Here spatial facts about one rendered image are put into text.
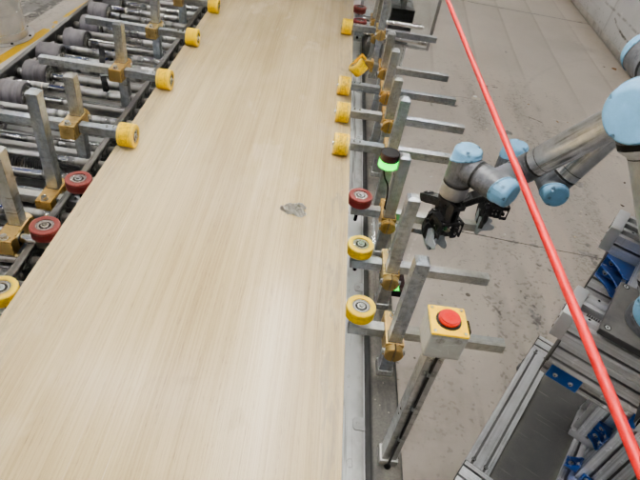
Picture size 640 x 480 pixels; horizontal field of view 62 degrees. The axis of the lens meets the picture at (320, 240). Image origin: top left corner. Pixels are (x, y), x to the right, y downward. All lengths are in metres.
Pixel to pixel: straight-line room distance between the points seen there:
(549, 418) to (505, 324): 0.69
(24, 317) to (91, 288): 0.16
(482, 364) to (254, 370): 1.57
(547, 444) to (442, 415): 0.42
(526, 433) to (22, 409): 1.69
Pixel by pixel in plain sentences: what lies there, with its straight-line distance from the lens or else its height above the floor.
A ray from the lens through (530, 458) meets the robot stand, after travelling 2.19.
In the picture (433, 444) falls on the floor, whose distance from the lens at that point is 2.32.
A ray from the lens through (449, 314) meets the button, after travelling 1.00.
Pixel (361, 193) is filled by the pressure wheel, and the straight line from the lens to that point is 1.78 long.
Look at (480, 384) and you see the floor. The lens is 2.56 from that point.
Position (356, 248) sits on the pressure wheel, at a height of 0.91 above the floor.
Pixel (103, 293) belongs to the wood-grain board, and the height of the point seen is 0.90.
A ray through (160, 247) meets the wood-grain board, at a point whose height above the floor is 0.90.
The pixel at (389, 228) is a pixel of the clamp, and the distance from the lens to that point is 1.77.
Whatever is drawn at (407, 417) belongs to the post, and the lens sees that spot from 1.23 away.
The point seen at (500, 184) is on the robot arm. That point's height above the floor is 1.25.
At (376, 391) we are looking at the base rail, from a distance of 1.51.
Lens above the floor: 1.93
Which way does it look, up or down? 41 degrees down
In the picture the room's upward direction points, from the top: 10 degrees clockwise
